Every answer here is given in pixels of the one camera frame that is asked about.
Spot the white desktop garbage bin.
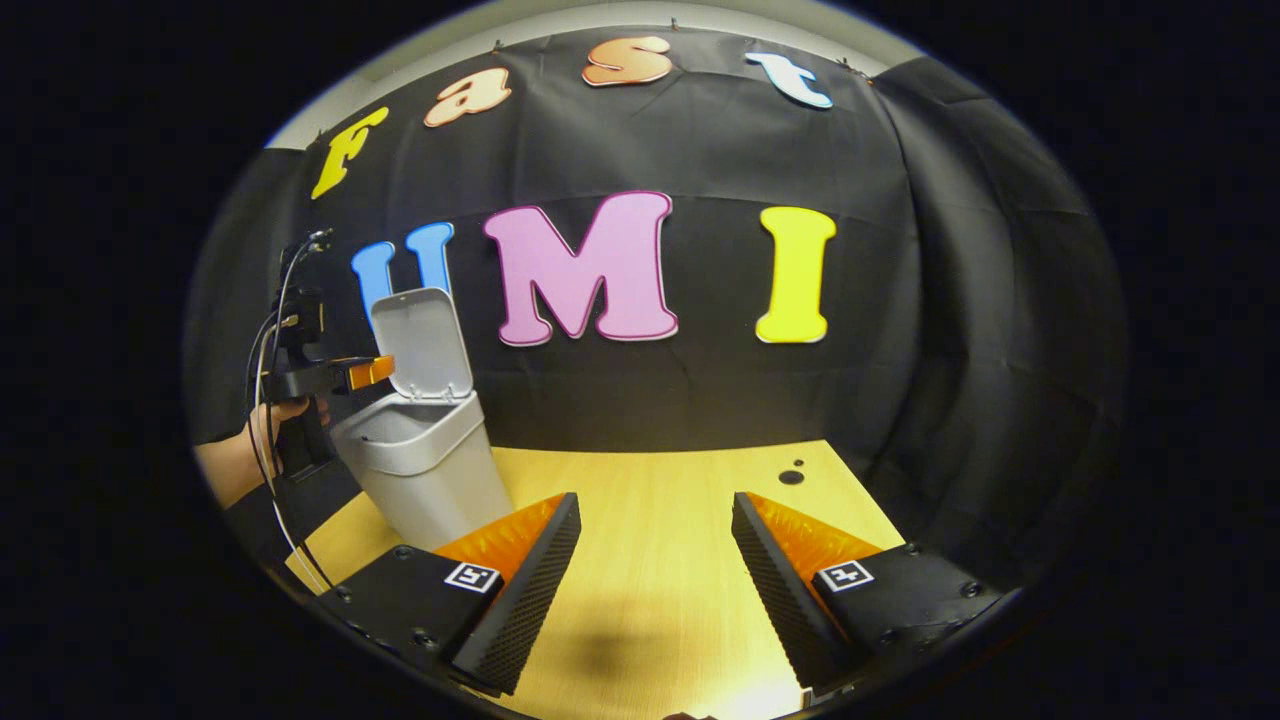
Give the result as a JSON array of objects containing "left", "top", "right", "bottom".
[{"left": 330, "top": 287, "right": 516, "bottom": 553}]

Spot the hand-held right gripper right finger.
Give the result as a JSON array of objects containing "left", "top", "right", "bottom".
[{"left": 730, "top": 490, "right": 1004, "bottom": 701}]

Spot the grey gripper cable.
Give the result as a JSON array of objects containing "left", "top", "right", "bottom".
[{"left": 245, "top": 228, "right": 336, "bottom": 596}]

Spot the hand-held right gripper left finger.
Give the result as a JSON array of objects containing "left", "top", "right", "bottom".
[{"left": 305, "top": 490, "right": 583, "bottom": 698}]

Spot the wooden desktop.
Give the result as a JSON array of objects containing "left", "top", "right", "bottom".
[{"left": 285, "top": 438, "right": 906, "bottom": 720}]

